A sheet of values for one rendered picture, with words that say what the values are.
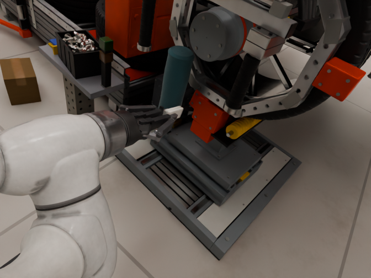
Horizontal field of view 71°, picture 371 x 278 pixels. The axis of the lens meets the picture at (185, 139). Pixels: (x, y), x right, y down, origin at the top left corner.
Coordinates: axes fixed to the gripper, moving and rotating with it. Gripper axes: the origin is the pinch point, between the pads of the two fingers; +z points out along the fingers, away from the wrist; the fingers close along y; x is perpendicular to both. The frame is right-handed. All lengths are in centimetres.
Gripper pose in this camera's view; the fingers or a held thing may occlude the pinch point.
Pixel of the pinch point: (172, 113)
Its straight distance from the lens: 67.7
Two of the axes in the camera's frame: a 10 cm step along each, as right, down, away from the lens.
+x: -3.6, 7.9, 4.9
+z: 5.3, -2.5, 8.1
